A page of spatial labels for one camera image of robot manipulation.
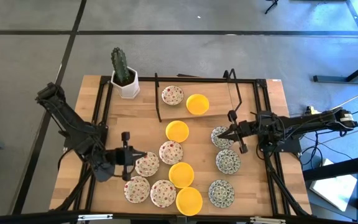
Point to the black aluminium table frame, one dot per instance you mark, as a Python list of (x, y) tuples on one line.
[(197, 79)]

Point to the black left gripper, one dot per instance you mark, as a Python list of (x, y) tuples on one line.
[(123, 156)]

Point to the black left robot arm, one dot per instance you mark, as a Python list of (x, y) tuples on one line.
[(70, 121)]

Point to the blue floral bowl teal outside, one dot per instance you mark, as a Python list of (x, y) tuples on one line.
[(221, 193), (224, 142), (227, 161)]

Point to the red floral bowl green outside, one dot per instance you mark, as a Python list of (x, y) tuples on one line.
[(172, 95), (163, 193), (148, 166), (136, 189), (171, 152)]

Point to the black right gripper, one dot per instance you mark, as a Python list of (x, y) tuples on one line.
[(247, 129)]

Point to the black stand leg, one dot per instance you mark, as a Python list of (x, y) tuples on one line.
[(272, 4)]

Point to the white flat box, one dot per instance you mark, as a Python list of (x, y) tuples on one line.
[(334, 189)]

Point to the yellow power strip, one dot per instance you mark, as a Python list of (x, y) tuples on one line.
[(312, 110)]

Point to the black desk leg frame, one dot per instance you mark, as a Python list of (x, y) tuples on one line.
[(343, 79)]

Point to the green cactus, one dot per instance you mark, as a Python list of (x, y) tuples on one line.
[(120, 63)]

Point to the white hexagonal plant pot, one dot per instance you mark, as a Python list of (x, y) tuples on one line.
[(130, 90)]

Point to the yellow plastic mini bowl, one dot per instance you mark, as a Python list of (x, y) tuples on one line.
[(181, 175), (189, 201), (177, 131), (197, 104)]

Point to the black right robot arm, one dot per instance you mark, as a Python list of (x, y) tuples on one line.
[(306, 121)]

